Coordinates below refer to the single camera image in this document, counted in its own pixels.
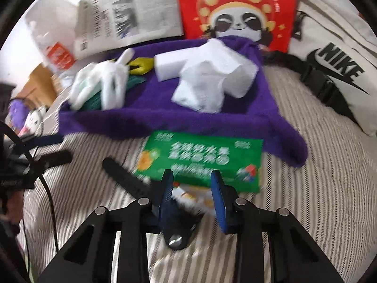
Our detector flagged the white sponge block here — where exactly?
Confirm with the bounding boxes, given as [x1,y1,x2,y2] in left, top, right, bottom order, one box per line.
[155,47,207,81]

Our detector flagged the white foam wrap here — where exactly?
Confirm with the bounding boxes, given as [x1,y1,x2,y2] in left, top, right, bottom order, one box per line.
[172,39,260,113]

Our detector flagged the light wooden furniture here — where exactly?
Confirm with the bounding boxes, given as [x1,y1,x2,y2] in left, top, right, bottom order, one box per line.
[15,65,59,107]

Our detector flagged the purple fuzzy toy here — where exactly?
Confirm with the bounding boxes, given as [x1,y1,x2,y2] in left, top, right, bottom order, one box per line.
[7,99,28,124]

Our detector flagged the white glove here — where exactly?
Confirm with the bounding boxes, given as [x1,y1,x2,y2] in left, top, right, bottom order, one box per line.
[69,48,136,111]

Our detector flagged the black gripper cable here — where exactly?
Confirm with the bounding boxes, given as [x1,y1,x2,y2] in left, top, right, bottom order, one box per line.
[0,122,59,260]

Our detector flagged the teal striped cleaning cloth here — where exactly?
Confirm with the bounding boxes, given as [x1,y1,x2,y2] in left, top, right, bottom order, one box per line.
[79,75,148,111]

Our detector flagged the fruit slice print packet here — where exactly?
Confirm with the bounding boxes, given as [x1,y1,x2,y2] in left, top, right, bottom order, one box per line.
[171,183,218,216]

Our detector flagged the red paper carrier bag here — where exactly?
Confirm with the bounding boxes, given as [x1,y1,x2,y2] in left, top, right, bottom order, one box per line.
[175,0,296,52]

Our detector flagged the white plastic shopping bag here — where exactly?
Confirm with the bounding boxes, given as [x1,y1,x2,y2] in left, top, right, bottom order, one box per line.
[25,0,80,74]

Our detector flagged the folded newspaper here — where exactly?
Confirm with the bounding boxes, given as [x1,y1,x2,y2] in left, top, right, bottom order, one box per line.
[74,0,184,59]

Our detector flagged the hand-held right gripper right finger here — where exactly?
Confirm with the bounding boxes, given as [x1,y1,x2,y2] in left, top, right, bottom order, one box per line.
[210,169,345,283]

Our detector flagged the white dotted pillow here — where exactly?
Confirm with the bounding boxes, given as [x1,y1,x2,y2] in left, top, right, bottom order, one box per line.
[22,106,48,133]

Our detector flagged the white canvas waist bag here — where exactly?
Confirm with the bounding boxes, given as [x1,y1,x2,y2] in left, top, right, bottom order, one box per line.
[259,0,377,137]

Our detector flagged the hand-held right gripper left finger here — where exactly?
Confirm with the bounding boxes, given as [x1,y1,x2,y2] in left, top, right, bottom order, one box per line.
[37,169,177,283]

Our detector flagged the green printed packet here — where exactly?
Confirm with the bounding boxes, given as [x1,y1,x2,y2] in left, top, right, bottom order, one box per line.
[134,130,263,193]

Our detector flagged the yellow sponge with black bands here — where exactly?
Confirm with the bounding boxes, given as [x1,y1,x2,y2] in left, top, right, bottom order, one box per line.
[127,57,155,75]

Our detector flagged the purple towel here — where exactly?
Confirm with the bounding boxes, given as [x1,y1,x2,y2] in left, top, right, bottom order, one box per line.
[59,35,308,168]

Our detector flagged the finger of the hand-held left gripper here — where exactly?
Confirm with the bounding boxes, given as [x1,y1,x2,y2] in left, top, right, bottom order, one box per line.
[20,135,64,148]
[29,150,73,168]

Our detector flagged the striped bed sheet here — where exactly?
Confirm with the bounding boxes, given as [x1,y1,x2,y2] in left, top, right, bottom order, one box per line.
[18,62,377,283]

